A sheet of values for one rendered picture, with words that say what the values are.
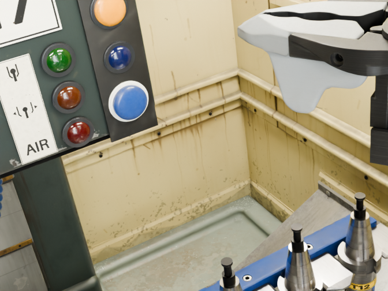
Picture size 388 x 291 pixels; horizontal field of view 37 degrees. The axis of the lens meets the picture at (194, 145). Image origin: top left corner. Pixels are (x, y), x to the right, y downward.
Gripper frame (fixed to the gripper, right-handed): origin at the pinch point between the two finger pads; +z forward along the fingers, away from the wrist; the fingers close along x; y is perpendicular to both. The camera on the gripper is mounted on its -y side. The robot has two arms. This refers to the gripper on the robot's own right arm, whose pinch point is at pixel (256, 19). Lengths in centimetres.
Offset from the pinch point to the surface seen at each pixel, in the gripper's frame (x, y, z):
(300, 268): 21.9, 43.5, 7.7
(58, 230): 34, 66, 71
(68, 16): -2.1, -0.1, 14.6
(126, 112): -0.4, 8.7, 12.5
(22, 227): 26, 59, 72
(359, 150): 87, 66, 20
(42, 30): -4.1, 0.3, 15.6
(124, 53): 0.5, 3.8, 12.3
